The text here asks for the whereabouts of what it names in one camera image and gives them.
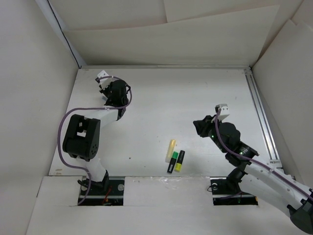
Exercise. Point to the yellow black highlighter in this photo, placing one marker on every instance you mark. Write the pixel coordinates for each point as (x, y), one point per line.
(179, 161)

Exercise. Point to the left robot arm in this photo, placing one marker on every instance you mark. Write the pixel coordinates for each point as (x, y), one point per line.
(81, 140)

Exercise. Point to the aluminium rail right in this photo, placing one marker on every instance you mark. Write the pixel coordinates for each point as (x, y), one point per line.
(263, 121)

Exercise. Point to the pale yellow highlighter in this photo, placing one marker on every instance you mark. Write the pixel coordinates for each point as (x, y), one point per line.
(170, 150)

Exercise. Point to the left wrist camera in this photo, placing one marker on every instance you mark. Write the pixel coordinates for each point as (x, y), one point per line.
(103, 79)

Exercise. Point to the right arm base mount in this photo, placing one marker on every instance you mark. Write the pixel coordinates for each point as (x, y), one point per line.
(225, 190)

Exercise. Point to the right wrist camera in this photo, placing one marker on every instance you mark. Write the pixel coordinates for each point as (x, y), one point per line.
(224, 111)

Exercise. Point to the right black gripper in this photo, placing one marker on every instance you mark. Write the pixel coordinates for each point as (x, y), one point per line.
(202, 126)

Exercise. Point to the aluminium rail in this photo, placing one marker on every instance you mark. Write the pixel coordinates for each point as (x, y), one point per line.
(263, 121)
(223, 67)

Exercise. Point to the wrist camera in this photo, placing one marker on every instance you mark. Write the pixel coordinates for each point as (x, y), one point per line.
(224, 111)
(103, 79)

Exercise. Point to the aluminium rail back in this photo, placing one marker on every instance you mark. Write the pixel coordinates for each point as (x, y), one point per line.
(223, 67)

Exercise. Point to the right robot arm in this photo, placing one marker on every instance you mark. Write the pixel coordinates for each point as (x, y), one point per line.
(258, 177)

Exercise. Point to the green black highlighter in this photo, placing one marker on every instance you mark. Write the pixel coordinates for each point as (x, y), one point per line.
(172, 162)

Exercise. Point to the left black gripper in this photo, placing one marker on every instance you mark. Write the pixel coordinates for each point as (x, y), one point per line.
(104, 91)

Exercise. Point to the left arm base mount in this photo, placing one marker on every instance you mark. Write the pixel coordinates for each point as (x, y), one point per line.
(109, 192)

